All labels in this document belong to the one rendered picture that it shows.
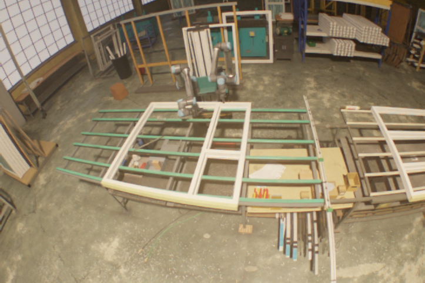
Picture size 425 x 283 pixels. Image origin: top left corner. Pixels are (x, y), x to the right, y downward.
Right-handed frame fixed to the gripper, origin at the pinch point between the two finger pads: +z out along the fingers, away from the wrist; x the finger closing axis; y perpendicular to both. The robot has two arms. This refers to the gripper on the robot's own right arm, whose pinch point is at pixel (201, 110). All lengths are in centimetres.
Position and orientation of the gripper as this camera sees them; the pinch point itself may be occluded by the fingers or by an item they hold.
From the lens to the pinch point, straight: 276.4
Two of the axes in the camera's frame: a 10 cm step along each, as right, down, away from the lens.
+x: -0.3, -9.7, -2.4
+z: 7.8, -1.8, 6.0
